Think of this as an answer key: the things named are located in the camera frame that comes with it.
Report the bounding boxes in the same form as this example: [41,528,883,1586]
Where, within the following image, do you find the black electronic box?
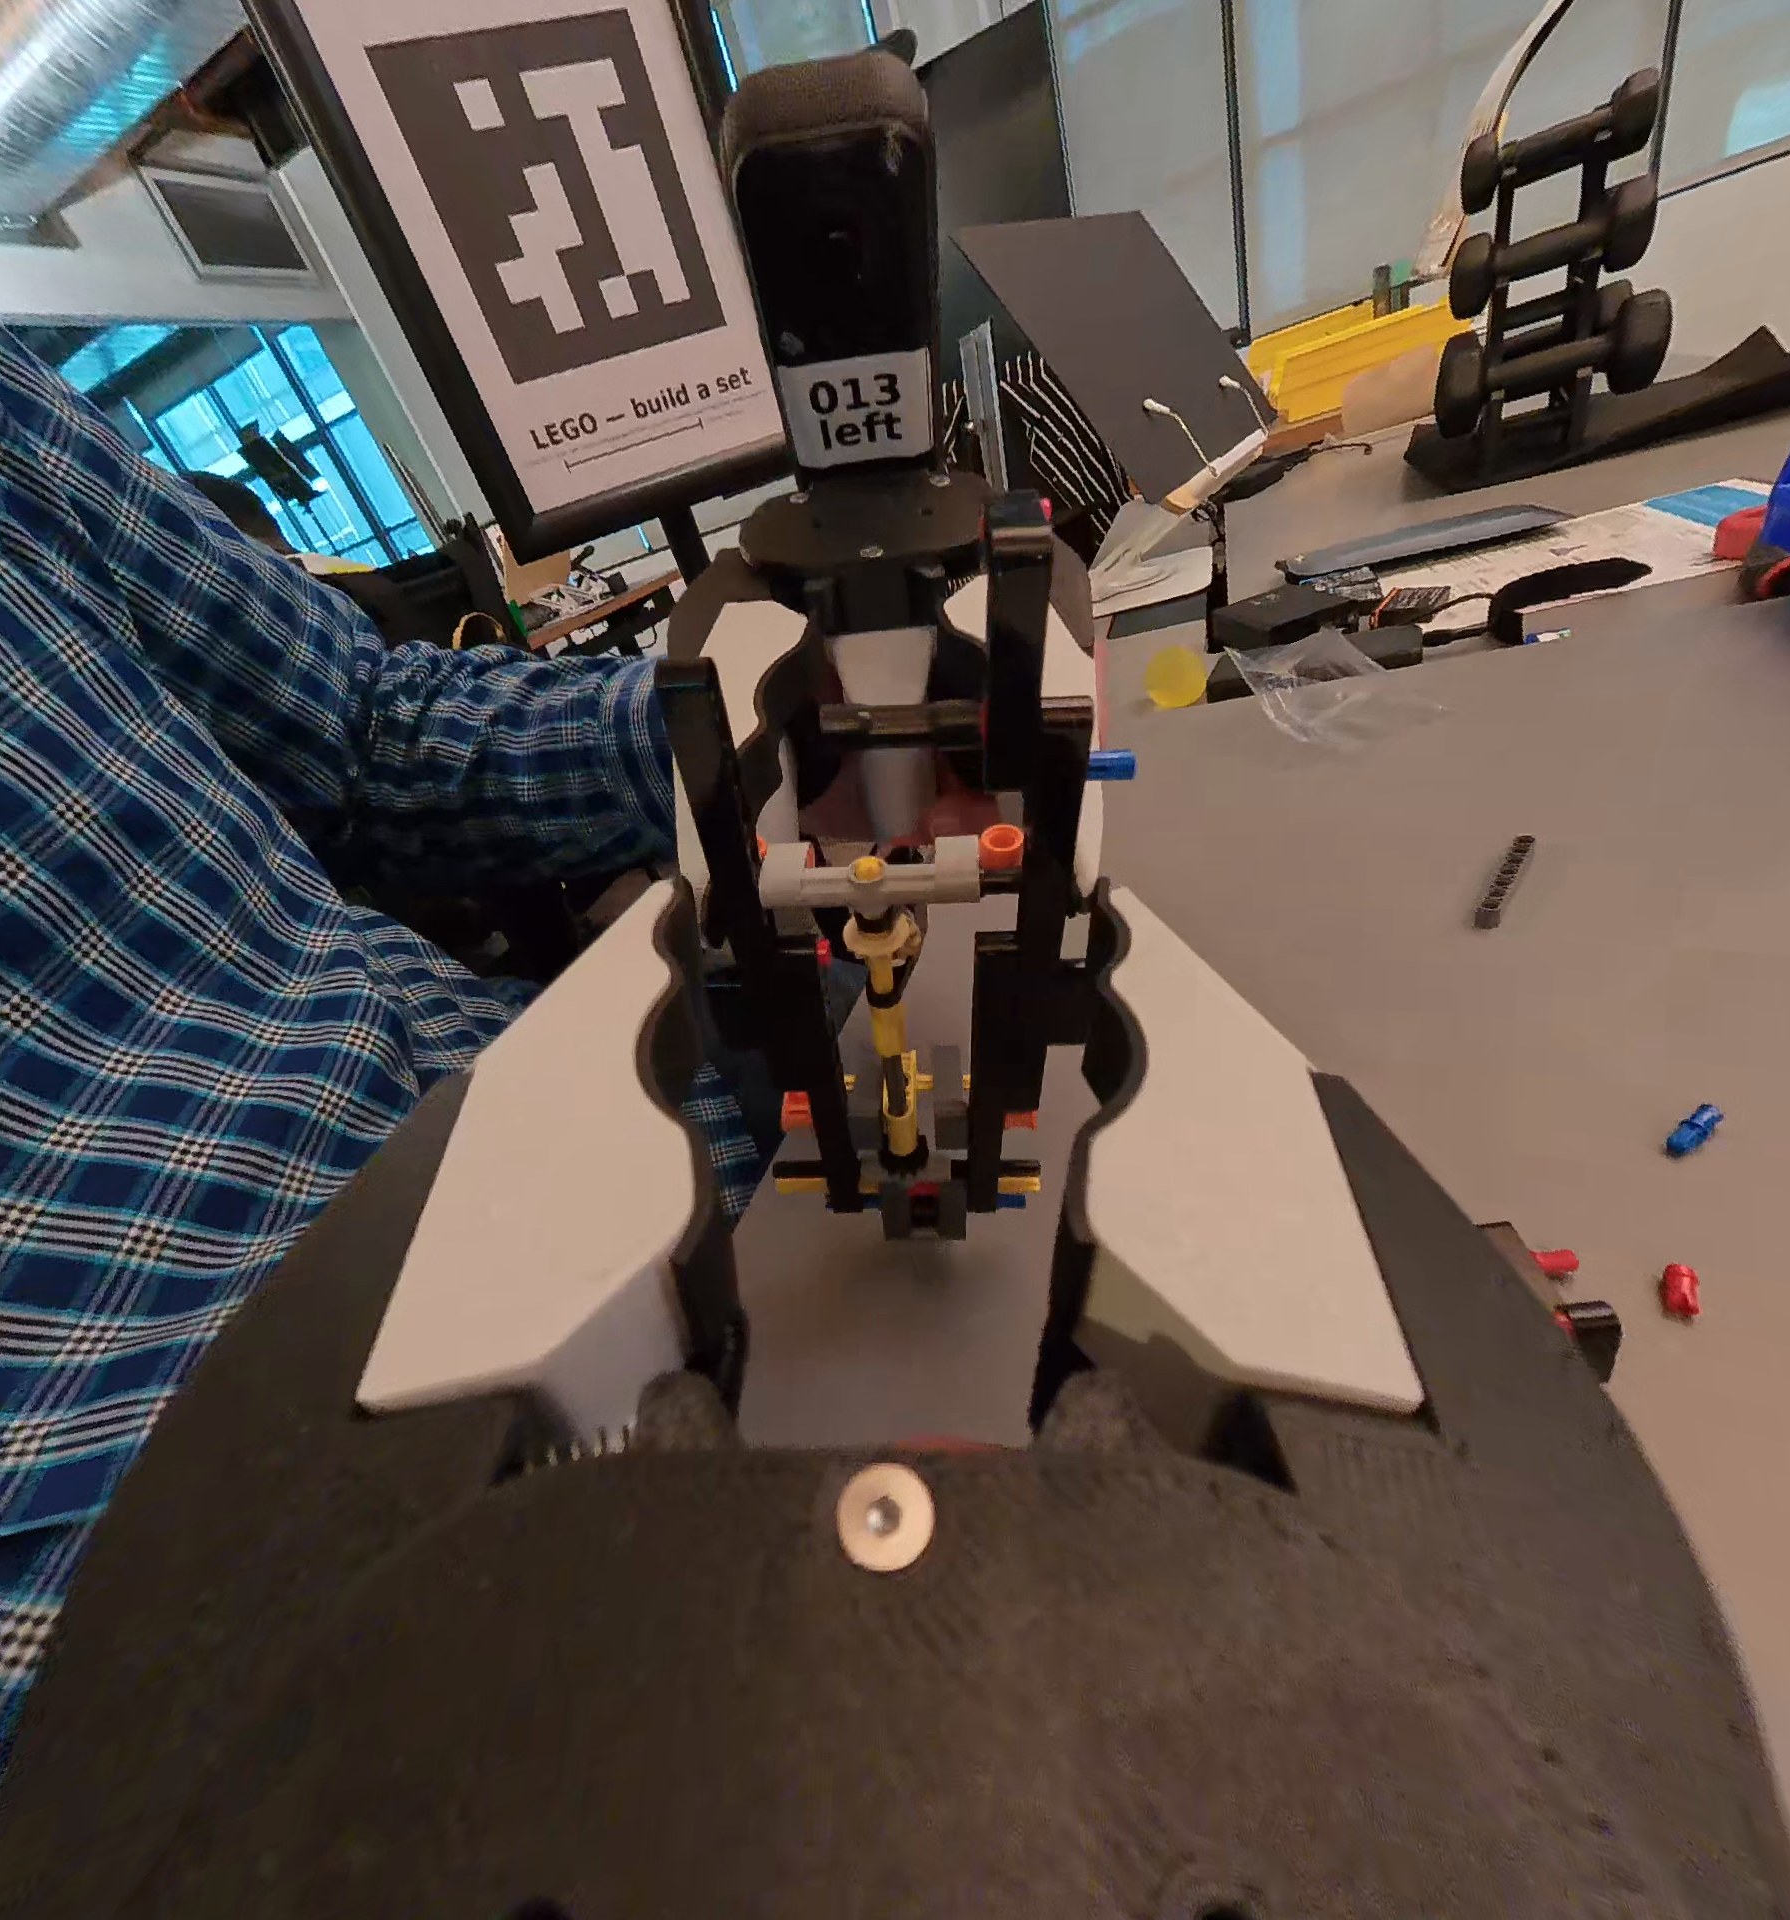
[1206,577,1430,703]

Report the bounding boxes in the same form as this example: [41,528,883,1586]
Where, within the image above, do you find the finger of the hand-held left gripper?
[676,596,838,891]
[936,577,1109,906]

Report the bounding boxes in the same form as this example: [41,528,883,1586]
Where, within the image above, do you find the black tilted panel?
[953,215,1273,519]

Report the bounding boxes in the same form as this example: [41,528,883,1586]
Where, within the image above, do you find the striped black cloth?
[936,349,1137,562]

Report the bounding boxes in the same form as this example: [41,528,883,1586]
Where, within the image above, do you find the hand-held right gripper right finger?
[1030,882,1430,1450]

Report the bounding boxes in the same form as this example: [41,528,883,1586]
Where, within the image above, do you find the clear plastic bag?
[1226,627,1425,747]

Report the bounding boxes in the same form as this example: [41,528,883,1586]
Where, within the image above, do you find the person's plaid shirt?
[0,262,770,1868]

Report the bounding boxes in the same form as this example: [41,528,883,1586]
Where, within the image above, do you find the black and white marker sign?
[242,0,797,562]

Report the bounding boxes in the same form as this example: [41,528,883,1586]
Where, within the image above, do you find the yellow storage bin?
[1238,298,1484,438]

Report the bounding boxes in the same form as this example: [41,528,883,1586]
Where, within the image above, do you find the black dumbbell rack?
[1403,143,1609,495]

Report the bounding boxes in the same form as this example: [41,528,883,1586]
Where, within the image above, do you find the black strap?
[1487,555,1653,648]

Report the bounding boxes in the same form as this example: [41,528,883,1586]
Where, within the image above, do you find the printed paper sheet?
[1509,476,1781,599]

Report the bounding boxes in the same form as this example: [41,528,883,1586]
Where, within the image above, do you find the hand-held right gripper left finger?
[353,877,756,1454]

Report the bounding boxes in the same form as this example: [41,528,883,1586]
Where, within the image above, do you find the black flat tray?
[1276,502,1571,590]

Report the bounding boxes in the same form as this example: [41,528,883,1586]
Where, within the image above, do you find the black bent lego liftarm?
[1482,1219,1626,1386]

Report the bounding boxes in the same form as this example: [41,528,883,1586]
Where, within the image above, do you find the silver air duct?
[0,0,260,249]

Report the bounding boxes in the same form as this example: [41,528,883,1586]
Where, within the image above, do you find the person's left forearm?
[286,630,683,910]

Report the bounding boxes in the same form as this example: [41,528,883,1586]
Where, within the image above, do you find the black dumbbell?
[1459,66,1665,215]
[1435,284,1677,440]
[1449,177,1665,310]

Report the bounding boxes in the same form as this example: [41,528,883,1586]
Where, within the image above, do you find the black mat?
[1587,321,1790,467]

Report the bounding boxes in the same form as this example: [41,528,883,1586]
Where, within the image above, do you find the black lego car chassis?
[656,493,1141,1244]

